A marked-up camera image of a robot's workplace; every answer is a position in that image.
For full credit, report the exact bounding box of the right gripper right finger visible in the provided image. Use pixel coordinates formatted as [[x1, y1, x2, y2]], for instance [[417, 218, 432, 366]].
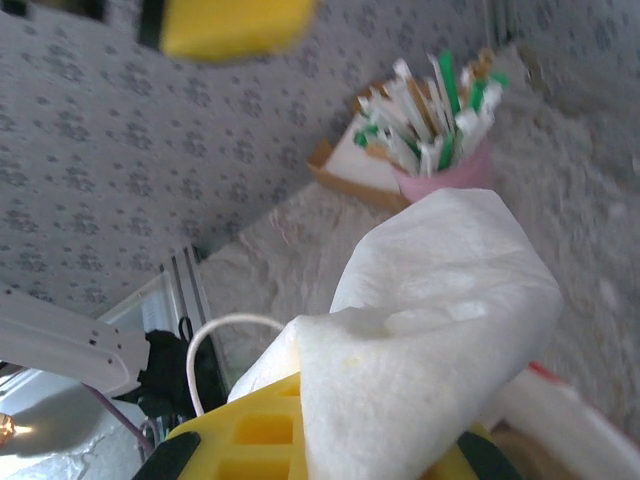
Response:
[[424, 422, 524, 480]]

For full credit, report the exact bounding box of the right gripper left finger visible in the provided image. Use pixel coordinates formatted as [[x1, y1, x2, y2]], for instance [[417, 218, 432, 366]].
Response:
[[132, 374, 307, 480]]

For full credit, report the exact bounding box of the red white paper bag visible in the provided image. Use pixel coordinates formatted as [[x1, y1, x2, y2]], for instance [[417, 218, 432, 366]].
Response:
[[185, 313, 640, 480]]

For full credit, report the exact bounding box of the white paper napkin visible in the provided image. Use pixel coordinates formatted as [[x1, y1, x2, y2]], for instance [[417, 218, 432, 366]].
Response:
[[227, 187, 565, 480]]

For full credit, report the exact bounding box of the white napkin stack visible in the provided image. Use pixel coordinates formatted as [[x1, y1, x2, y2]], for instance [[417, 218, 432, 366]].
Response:
[[327, 107, 401, 190]]

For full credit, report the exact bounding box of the brown cardboard napkin box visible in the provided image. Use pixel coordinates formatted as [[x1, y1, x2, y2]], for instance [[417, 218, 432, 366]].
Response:
[[305, 82, 416, 214]]

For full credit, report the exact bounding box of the brown paper straw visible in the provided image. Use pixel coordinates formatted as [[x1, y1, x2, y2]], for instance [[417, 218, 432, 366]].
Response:
[[467, 47, 497, 86]]

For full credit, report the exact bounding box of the pink straw holder cup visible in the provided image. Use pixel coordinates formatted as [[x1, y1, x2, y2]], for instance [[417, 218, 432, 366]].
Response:
[[394, 139, 496, 204]]

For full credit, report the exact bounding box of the aluminium side rail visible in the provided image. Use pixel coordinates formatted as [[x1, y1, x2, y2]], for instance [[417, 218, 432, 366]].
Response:
[[158, 243, 224, 371]]

